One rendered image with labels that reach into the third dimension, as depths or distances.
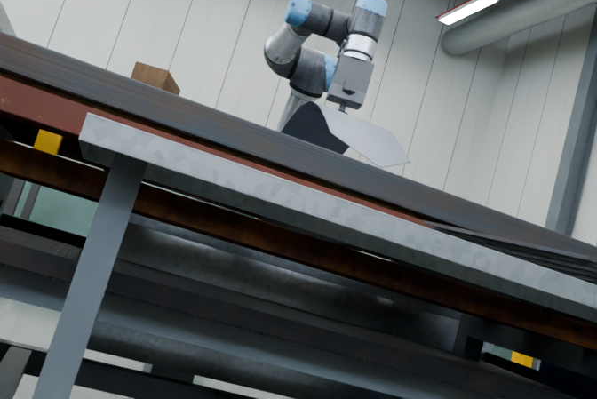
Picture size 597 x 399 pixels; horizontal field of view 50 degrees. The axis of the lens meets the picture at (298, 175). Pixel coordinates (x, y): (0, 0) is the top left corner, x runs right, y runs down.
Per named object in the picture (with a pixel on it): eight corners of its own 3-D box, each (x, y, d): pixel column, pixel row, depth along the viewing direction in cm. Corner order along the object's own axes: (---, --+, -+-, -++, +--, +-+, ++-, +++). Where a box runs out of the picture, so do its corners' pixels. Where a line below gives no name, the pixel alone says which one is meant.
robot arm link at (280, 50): (259, 37, 205) (298, -19, 158) (290, 48, 208) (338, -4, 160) (250, 70, 204) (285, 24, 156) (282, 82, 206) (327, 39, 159)
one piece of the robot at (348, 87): (346, 34, 148) (326, 99, 146) (381, 46, 149) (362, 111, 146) (338, 47, 158) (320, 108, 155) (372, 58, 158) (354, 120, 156)
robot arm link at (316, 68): (242, 179, 227) (296, 37, 204) (282, 191, 230) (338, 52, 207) (242, 196, 216) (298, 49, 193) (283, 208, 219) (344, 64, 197)
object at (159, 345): (471, 441, 202) (497, 331, 207) (55, 341, 166) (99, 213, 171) (464, 436, 205) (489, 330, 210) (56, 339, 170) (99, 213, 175)
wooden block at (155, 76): (160, 98, 107) (169, 70, 108) (126, 87, 107) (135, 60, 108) (172, 115, 119) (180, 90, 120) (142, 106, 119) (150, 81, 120)
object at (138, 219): (497, 331, 207) (499, 323, 207) (99, 213, 171) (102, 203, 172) (463, 322, 226) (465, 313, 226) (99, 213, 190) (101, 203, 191)
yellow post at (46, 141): (44, 183, 147) (72, 106, 150) (22, 176, 146) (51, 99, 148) (46, 184, 152) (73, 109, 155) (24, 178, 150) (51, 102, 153)
